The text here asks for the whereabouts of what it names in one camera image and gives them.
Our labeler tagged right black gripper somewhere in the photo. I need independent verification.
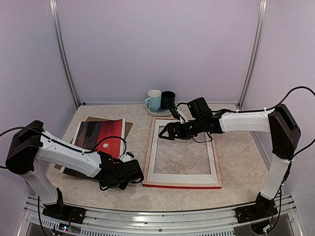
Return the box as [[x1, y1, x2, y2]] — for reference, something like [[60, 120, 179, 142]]
[[159, 117, 204, 140]]

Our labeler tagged white mat board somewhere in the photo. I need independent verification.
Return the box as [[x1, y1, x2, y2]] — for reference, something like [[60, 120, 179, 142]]
[[147, 118, 219, 184]]

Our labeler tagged red and dark photo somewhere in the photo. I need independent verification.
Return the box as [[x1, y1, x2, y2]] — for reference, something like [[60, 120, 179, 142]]
[[60, 118, 126, 179]]

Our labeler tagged brown backing board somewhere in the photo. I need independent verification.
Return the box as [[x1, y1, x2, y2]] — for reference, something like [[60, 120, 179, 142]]
[[54, 116, 134, 184]]

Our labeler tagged red and wood picture frame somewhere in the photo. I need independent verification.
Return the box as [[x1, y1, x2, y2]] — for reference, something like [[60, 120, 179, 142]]
[[142, 117, 223, 190]]

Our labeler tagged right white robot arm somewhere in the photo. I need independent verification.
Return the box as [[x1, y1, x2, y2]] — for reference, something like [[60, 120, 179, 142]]
[[158, 97, 301, 218]]

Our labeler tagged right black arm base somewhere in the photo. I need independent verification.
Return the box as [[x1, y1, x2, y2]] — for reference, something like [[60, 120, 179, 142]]
[[235, 192, 278, 224]]

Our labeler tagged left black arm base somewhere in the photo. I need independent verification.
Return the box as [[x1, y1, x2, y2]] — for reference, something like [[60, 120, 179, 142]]
[[43, 188, 87, 224]]

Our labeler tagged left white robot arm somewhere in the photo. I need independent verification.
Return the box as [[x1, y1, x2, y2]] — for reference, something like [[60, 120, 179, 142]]
[[5, 120, 144, 219]]

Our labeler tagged white plate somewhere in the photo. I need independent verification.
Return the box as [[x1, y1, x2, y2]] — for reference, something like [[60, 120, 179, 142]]
[[144, 103, 173, 117]]

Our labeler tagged dark green mug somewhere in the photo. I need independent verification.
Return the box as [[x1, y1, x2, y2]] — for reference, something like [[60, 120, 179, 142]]
[[160, 91, 176, 110]]

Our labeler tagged light blue mug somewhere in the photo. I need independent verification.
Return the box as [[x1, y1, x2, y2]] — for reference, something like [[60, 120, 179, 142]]
[[144, 89, 162, 111]]

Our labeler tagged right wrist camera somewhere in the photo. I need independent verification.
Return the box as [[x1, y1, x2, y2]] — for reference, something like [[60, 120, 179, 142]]
[[170, 107, 188, 124]]

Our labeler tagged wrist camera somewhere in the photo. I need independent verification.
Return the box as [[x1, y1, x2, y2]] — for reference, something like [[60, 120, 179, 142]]
[[119, 151, 134, 162], [170, 107, 188, 124]]

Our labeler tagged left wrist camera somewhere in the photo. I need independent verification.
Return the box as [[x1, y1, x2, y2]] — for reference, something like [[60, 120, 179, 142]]
[[119, 151, 134, 162]]

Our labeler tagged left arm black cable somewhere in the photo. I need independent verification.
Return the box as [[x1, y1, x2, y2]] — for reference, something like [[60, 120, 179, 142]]
[[0, 126, 127, 170]]

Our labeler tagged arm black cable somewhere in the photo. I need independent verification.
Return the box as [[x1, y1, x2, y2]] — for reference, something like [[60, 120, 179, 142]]
[[268, 86, 315, 158], [0, 126, 127, 170]]

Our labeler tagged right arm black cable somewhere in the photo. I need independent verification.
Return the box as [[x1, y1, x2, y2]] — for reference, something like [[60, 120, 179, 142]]
[[268, 86, 315, 158]]

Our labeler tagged right aluminium corner post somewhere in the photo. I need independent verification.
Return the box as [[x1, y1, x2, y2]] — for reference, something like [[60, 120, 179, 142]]
[[238, 0, 268, 108]]

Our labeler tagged aluminium corner post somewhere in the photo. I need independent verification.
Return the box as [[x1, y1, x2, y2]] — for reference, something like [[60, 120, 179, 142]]
[[49, 0, 80, 109], [238, 0, 268, 108]]

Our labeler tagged left aluminium corner post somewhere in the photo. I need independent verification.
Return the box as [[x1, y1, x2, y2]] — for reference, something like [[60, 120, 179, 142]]
[[49, 0, 80, 109]]

